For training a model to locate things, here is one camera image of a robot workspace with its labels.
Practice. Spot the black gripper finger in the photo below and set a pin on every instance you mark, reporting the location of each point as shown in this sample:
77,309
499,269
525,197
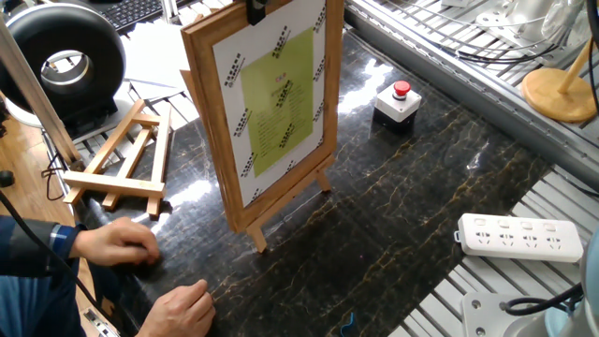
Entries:
256,11

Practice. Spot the wooden photo frame green print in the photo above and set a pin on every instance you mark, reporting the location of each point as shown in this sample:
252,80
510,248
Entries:
281,107

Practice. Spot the wooden tabletop easel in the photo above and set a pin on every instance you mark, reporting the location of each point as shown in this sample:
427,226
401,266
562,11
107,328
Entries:
281,201

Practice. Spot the right forearm dark blue sleeve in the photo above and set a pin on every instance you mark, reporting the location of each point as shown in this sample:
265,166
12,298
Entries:
33,248

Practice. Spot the person's right hand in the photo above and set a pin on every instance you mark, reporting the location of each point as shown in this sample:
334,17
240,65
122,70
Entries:
117,241

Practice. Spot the person's left hand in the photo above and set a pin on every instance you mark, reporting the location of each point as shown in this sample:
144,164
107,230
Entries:
180,311

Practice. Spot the white paper stack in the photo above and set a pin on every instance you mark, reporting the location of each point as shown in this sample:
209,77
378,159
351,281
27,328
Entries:
154,61

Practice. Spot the black computer keyboard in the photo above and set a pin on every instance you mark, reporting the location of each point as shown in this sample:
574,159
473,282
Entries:
135,11

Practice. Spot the white button box red button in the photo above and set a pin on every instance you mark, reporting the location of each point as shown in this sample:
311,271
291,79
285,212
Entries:
398,105

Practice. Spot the small wooden block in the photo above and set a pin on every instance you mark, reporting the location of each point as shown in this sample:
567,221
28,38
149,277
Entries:
117,183

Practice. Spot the tan slanted support bar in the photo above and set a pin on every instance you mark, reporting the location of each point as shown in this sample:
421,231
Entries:
42,93

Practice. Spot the silver perforated aluminium plate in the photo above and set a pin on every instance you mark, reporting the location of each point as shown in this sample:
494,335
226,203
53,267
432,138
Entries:
496,19

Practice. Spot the small black knob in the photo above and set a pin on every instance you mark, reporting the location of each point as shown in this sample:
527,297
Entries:
4,179

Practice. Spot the crumpled clear plastic sheet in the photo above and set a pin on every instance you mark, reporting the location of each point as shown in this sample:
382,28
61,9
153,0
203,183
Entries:
566,19

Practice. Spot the round wooden stand base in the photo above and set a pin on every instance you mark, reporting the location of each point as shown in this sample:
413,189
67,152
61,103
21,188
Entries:
557,93

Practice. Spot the white power strip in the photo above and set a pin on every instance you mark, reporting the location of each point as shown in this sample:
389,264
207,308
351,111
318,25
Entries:
515,236

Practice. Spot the blue jeans leg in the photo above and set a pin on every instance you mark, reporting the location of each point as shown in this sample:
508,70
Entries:
33,309

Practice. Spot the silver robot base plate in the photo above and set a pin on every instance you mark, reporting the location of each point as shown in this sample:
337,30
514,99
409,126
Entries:
486,313

